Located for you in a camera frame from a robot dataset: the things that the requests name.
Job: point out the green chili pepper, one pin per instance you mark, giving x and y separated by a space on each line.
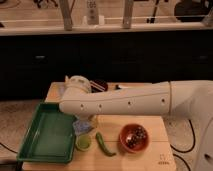
102 145

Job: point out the red bowl with beans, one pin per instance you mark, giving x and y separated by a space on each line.
133 138

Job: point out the dark striped bowl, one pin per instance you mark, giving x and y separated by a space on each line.
98 86

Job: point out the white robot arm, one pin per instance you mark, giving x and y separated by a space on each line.
193 98

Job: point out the green plastic tray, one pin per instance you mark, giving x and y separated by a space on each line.
50 136

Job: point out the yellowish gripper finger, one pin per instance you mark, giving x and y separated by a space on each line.
94 121

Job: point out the blue sponge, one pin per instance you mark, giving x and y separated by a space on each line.
82 127

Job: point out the green small cup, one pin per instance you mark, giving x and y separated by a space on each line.
83 142

